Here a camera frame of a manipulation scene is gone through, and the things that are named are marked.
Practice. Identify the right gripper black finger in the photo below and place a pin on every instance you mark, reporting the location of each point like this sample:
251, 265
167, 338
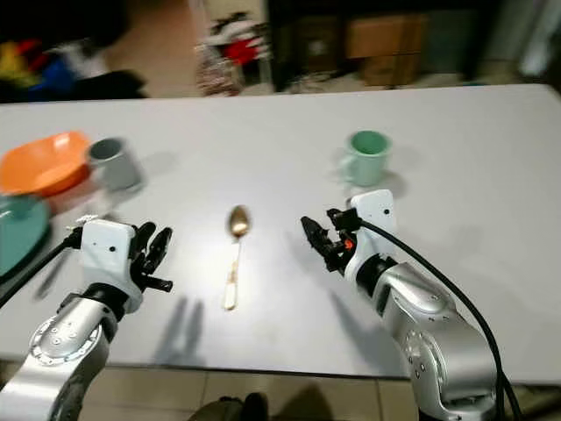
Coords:
342, 220
317, 240

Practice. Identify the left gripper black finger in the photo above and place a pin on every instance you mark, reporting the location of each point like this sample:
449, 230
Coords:
163, 247
145, 242

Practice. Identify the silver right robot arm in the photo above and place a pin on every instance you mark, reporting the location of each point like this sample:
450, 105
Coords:
438, 333

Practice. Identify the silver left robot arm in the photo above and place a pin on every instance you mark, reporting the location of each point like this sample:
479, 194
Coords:
61, 351

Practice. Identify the green mug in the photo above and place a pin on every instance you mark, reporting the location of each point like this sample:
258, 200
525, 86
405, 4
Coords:
368, 158

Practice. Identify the grey mug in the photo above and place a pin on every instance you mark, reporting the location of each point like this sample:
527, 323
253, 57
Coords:
118, 167

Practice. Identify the teal plate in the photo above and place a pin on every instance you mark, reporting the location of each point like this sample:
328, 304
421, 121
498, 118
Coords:
19, 235

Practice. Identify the orange bowl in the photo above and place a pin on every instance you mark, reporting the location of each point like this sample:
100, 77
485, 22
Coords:
44, 163

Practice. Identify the black bag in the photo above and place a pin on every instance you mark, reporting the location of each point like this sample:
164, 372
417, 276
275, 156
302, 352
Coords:
114, 85

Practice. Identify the brown cardboard box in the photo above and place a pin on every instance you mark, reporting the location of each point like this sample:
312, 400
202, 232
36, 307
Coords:
387, 44

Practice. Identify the black shelf unit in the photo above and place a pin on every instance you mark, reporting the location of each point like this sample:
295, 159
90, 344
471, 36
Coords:
282, 44

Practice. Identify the blue toy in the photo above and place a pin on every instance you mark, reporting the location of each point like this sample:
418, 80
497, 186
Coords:
58, 77

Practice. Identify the red cloth item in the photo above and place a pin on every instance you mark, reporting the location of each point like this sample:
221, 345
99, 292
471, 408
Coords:
244, 51

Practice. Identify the yellow toy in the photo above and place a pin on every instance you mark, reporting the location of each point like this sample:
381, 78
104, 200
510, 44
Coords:
17, 65

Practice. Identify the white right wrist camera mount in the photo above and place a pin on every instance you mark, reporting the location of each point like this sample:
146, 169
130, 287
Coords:
375, 210

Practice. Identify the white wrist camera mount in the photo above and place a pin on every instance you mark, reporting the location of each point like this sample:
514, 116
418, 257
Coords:
110, 254
375, 210

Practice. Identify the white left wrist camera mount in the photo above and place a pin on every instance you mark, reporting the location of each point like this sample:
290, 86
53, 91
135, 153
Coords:
110, 254

